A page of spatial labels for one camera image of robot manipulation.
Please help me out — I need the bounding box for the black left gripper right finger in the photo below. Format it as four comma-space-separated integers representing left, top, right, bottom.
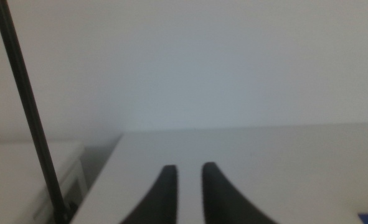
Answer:
201, 161, 280, 224

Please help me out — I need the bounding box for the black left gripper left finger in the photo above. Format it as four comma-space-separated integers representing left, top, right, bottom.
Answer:
119, 164, 179, 224

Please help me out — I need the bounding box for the white side cabinet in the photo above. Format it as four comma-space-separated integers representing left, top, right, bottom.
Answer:
0, 141, 88, 224

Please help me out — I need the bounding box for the black metal pole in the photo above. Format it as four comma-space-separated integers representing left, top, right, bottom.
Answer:
0, 0, 78, 224

